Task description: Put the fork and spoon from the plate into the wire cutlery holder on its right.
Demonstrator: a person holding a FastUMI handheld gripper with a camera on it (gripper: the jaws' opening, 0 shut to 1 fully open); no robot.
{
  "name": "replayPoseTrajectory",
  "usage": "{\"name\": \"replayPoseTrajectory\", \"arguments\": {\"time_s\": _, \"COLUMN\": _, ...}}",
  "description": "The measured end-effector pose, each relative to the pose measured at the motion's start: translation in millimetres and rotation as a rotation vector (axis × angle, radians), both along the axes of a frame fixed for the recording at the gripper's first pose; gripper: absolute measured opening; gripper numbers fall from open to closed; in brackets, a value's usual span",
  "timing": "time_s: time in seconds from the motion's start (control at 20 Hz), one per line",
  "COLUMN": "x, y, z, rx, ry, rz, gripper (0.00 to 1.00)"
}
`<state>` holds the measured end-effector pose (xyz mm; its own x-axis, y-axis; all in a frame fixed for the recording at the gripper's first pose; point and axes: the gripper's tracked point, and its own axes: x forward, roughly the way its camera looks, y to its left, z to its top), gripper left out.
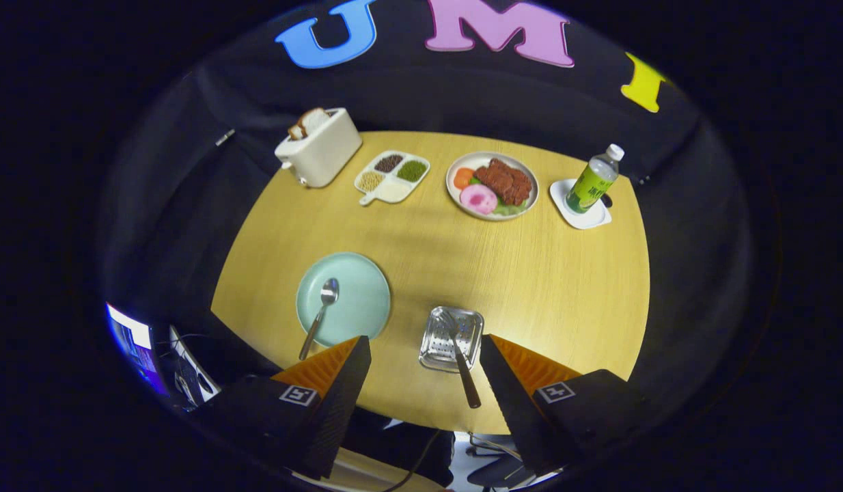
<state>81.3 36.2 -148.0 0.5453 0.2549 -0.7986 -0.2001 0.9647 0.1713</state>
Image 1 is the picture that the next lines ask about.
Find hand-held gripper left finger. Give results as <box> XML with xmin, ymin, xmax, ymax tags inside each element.
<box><xmin>196</xmin><ymin>335</ymin><xmax>372</xmax><ymax>480</ymax></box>

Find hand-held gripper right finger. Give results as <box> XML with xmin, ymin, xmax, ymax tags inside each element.
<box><xmin>479</xmin><ymin>333</ymin><xmax>658</xmax><ymax>480</ymax></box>

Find metal spoon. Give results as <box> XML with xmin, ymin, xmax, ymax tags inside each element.
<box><xmin>299</xmin><ymin>277</ymin><xmax>340</xmax><ymax>361</ymax></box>

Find black office chair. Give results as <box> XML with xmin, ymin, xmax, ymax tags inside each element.
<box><xmin>466</xmin><ymin>434</ymin><xmax>535</xmax><ymax>490</ymax></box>

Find light green plate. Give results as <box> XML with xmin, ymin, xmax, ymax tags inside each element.
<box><xmin>296</xmin><ymin>252</ymin><xmax>391</xmax><ymax>348</ymax></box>

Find white square coaster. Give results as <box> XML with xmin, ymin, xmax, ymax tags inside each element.
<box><xmin>549</xmin><ymin>178</ymin><xmax>612</xmax><ymax>230</ymax></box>

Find pink round food slice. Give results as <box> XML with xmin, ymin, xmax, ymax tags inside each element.
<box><xmin>460</xmin><ymin>183</ymin><xmax>498</xmax><ymax>215</ymax></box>

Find lit computer monitor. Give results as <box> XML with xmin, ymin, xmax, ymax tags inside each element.
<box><xmin>106</xmin><ymin>303</ymin><xmax>169</xmax><ymax>397</ymax></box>

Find white round food plate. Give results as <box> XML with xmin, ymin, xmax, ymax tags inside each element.
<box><xmin>446</xmin><ymin>152</ymin><xmax>539</xmax><ymax>221</ymax></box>

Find white divided grain dish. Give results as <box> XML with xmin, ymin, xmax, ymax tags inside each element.
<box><xmin>354</xmin><ymin>150</ymin><xmax>431</xmax><ymax>206</ymax></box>

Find brown meat slices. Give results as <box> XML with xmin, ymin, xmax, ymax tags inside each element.
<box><xmin>473</xmin><ymin>159</ymin><xmax>533</xmax><ymax>206</ymax></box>

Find green label water bottle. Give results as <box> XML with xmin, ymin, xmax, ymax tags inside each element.
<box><xmin>565</xmin><ymin>143</ymin><xmax>625</xmax><ymax>215</ymax></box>

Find white toaster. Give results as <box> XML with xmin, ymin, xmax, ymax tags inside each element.
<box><xmin>275</xmin><ymin>107</ymin><xmax>363</xmax><ymax>189</ymax></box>

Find toast bread slices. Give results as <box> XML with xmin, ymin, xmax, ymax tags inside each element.
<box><xmin>288</xmin><ymin>107</ymin><xmax>331</xmax><ymax>141</ymax></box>

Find black handled fork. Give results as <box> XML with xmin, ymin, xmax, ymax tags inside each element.
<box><xmin>443</xmin><ymin>311</ymin><xmax>482</xmax><ymax>409</ymax></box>

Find metal wire basket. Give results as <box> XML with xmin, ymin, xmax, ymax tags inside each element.
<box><xmin>419</xmin><ymin>305</ymin><xmax>484</xmax><ymax>373</ymax></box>

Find black cable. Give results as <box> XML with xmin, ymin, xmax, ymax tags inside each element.
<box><xmin>386</xmin><ymin>429</ymin><xmax>441</xmax><ymax>492</ymax></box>

